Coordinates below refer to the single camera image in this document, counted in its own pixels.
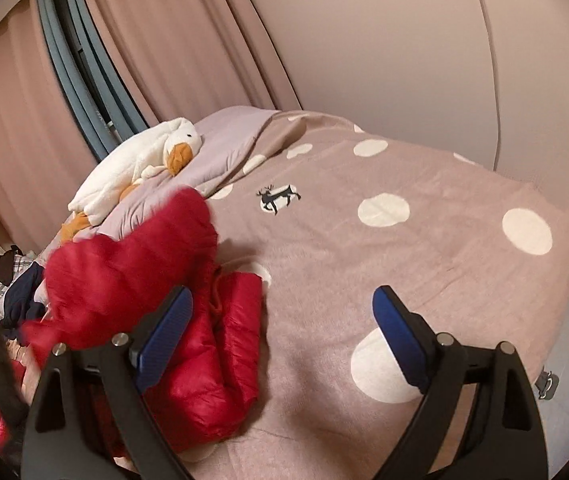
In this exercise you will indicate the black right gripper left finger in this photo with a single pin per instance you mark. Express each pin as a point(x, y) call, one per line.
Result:
point(62, 436)

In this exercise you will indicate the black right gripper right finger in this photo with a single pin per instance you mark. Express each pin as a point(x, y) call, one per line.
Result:
point(477, 419)

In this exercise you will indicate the red puffer jacket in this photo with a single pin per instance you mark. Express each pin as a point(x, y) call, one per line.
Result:
point(197, 367)

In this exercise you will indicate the navy blue garment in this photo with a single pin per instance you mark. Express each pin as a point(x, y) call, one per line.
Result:
point(20, 304)

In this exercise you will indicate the black garment by pillow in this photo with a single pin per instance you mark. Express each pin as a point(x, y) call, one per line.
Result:
point(7, 261)

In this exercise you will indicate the pink polka dot blanket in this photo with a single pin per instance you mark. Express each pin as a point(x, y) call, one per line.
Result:
point(325, 213)

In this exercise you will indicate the white goose plush toy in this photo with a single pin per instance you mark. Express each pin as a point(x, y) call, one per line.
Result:
point(169, 146)

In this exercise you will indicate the blue-grey curtain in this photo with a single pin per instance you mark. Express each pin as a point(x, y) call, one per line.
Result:
point(101, 105)

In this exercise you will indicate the lilac quilt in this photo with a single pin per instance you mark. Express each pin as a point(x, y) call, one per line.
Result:
point(228, 137)

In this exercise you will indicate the pink curtain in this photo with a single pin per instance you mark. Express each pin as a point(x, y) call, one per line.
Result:
point(177, 58)

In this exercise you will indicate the metal bed frame bracket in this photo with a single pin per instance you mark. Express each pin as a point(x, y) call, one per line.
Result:
point(546, 385)

